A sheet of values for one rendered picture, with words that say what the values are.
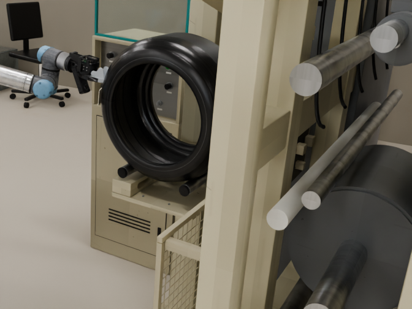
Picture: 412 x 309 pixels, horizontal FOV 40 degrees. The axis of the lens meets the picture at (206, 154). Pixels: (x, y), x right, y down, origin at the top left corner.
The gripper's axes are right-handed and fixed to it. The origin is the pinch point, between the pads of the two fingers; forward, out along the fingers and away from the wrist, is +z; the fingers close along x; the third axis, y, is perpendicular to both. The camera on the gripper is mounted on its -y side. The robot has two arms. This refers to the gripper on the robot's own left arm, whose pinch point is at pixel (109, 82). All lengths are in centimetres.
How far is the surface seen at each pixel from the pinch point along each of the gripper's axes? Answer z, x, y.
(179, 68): 35.9, -11.5, 18.3
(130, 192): 23.5, -11.0, -36.6
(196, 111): 28.5, 25.9, -9.3
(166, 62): 30.3, -11.6, 18.9
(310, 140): 78, 33, -7
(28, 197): -114, 87, -137
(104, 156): -36, 57, -65
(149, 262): 3, 58, -118
